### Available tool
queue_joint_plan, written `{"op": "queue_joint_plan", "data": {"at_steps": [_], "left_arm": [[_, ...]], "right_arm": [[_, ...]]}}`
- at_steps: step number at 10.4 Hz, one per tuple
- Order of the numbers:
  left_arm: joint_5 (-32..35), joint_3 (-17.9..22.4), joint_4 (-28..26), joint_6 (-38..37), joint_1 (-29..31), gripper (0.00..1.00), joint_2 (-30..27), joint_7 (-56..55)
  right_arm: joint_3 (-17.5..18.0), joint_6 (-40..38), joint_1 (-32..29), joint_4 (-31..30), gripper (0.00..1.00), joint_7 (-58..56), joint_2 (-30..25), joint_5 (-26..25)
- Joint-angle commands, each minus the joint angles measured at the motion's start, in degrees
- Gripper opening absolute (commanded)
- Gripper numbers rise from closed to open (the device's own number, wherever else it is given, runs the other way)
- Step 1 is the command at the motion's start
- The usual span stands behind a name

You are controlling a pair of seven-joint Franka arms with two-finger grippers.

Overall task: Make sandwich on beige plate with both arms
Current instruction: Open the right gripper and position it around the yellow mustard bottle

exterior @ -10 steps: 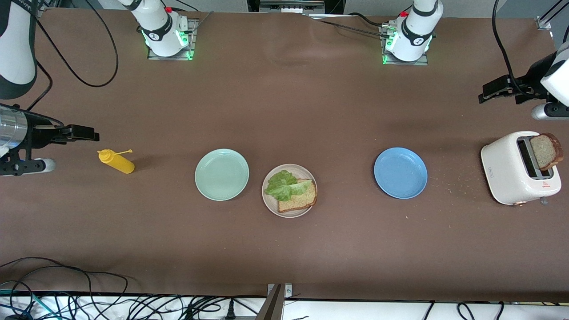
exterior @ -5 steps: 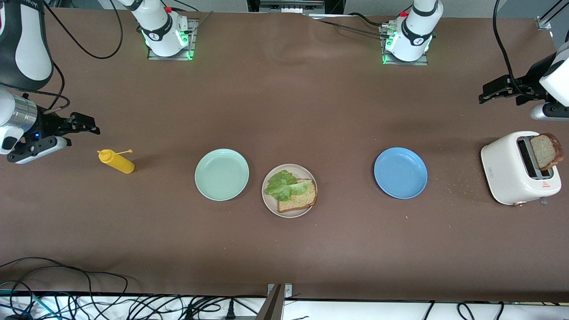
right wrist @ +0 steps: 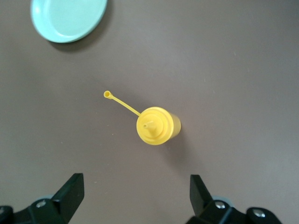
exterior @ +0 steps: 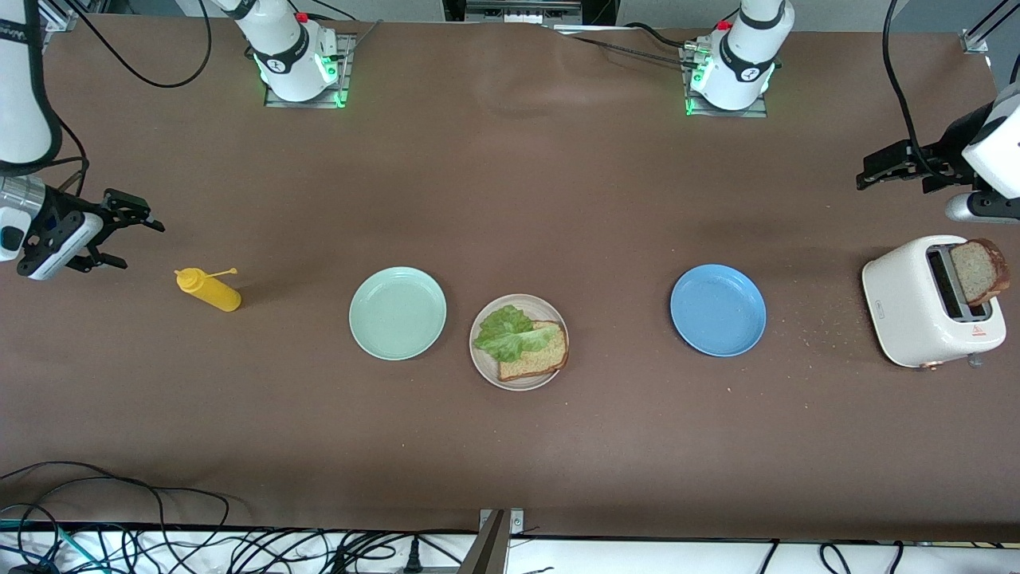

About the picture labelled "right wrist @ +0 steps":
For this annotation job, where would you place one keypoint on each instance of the yellow squeeze bottle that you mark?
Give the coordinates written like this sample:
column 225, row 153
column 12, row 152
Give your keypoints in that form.
column 158, row 126

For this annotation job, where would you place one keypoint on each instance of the mint green plate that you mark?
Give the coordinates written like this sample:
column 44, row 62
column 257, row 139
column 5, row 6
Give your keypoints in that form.
column 70, row 18

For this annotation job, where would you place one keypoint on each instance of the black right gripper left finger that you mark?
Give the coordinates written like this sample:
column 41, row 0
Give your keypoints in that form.
column 67, row 193

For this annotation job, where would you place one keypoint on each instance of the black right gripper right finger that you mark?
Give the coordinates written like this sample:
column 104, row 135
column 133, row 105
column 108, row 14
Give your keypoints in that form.
column 201, row 198

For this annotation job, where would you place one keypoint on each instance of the brown table cover sheet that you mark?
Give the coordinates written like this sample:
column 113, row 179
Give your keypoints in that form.
column 210, row 70

